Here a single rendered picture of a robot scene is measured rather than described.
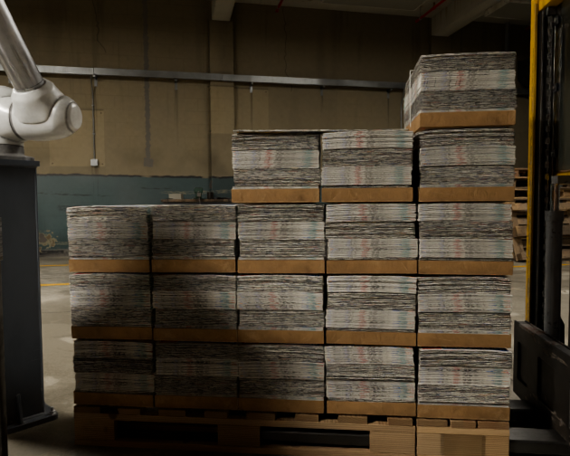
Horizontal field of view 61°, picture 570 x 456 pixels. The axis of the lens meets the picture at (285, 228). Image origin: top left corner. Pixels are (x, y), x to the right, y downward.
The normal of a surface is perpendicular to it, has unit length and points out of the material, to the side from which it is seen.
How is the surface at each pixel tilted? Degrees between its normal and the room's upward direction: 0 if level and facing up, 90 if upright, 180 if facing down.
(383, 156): 90
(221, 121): 90
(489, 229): 90
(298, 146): 90
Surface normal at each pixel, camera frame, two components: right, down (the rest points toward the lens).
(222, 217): -0.11, 0.05
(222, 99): 0.21, 0.05
